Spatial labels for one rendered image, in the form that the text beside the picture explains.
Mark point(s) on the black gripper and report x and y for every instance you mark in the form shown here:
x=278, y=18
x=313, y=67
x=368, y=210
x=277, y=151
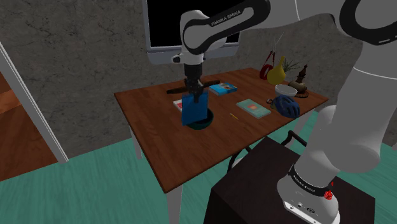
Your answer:
x=193, y=73

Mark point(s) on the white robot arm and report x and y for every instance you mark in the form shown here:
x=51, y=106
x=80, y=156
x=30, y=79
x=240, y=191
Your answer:
x=356, y=102

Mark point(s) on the red and white book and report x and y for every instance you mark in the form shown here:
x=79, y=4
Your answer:
x=177, y=104

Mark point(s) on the blue picture book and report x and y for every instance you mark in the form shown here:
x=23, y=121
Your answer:
x=222, y=88

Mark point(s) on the dark teal bowl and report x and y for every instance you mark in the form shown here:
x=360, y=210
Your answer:
x=204, y=123

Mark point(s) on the yellow pencil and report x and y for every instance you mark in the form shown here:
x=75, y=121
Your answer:
x=234, y=116

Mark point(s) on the brown wooden table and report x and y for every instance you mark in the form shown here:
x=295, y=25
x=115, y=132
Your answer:
x=173, y=145

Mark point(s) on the teal book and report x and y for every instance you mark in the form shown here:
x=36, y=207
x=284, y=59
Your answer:
x=253, y=108

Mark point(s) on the silver computer monitor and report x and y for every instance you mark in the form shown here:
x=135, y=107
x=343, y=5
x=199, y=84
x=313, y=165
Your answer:
x=164, y=24

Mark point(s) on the yellow gourd vase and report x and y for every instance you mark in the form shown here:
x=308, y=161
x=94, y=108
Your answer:
x=275, y=76

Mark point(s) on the white bowl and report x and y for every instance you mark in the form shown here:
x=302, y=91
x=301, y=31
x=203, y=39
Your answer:
x=285, y=90

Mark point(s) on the blue bicycle helmet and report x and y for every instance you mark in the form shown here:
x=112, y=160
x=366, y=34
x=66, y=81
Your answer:
x=288, y=107

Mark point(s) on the small green plant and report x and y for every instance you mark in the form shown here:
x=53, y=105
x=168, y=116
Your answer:
x=291, y=65

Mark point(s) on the brown figurine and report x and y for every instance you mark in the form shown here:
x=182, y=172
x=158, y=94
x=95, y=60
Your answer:
x=299, y=83

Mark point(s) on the black metal chair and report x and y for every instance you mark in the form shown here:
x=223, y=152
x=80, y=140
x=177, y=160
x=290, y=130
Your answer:
x=294, y=136

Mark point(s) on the dark robot stand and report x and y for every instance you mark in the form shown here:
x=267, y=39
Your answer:
x=248, y=192

